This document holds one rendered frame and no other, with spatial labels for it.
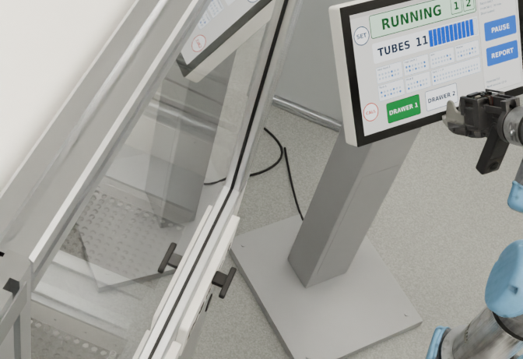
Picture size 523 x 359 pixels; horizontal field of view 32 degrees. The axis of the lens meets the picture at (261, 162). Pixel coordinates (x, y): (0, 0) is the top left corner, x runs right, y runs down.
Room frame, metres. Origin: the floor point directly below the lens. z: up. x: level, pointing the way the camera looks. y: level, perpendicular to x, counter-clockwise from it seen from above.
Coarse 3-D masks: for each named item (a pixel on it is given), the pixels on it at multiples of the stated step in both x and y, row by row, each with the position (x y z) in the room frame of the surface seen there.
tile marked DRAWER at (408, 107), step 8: (416, 96) 1.51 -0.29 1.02; (392, 104) 1.46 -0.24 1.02; (400, 104) 1.47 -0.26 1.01; (408, 104) 1.48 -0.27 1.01; (416, 104) 1.50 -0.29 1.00; (392, 112) 1.45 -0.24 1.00; (400, 112) 1.46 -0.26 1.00; (408, 112) 1.47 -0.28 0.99; (416, 112) 1.49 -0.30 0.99; (392, 120) 1.44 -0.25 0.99; (400, 120) 1.45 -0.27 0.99
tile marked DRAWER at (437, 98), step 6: (450, 84) 1.58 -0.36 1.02; (456, 84) 1.59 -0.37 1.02; (432, 90) 1.54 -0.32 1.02; (438, 90) 1.55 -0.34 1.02; (444, 90) 1.56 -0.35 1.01; (450, 90) 1.57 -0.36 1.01; (456, 90) 1.58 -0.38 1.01; (426, 96) 1.52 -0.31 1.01; (432, 96) 1.53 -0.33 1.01; (438, 96) 1.54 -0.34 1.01; (444, 96) 1.55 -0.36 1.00; (450, 96) 1.56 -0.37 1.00; (456, 96) 1.57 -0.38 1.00; (426, 102) 1.52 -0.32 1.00; (432, 102) 1.52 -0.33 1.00; (438, 102) 1.53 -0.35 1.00; (444, 102) 1.54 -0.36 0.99; (456, 102) 1.56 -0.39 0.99; (426, 108) 1.51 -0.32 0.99; (432, 108) 1.52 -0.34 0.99
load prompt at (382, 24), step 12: (432, 0) 1.65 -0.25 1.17; (444, 0) 1.67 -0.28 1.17; (456, 0) 1.69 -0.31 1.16; (468, 0) 1.71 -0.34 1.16; (384, 12) 1.56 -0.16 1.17; (396, 12) 1.58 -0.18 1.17; (408, 12) 1.60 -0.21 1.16; (420, 12) 1.62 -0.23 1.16; (432, 12) 1.64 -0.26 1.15; (444, 12) 1.66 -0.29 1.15; (456, 12) 1.68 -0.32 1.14; (468, 12) 1.70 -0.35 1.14; (372, 24) 1.53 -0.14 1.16; (384, 24) 1.55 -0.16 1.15; (396, 24) 1.57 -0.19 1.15; (408, 24) 1.58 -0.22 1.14; (420, 24) 1.60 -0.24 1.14; (372, 36) 1.51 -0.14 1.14
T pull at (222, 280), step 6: (234, 270) 0.99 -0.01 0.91; (216, 276) 0.96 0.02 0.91; (222, 276) 0.96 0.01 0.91; (228, 276) 0.97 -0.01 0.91; (216, 282) 0.95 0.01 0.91; (222, 282) 0.95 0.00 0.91; (228, 282) 0.95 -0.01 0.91; (222, 288) 0.94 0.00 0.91; (228, 288) 0.95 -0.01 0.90; (222, 294) 0.92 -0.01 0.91
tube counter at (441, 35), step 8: (448, 24) 1.65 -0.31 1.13; (456, 24) 1.66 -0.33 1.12; (464, 24) 1.67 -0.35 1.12; (472, 24) 1.69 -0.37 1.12; (416, 32) 1.59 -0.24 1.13; (424, 32) 1.60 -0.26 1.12; (432, 32) 1.61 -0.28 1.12; (440, 32) 1.63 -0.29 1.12; (448, 32) 1.64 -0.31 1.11; (456, 32) 1.65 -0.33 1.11; (464, 32) 1.67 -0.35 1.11; (472, 32) 1.68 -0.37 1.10; (416, 40) 1.58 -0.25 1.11; (424, 40) 1.59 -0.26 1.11; (432, 40) 1.60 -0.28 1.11; (440, 40) 1.61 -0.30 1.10; (448, 40) 1.63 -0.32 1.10; (456, 40) 1.64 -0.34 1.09; (416, 48) 1.57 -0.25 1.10; (424, 48) 1.58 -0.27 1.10
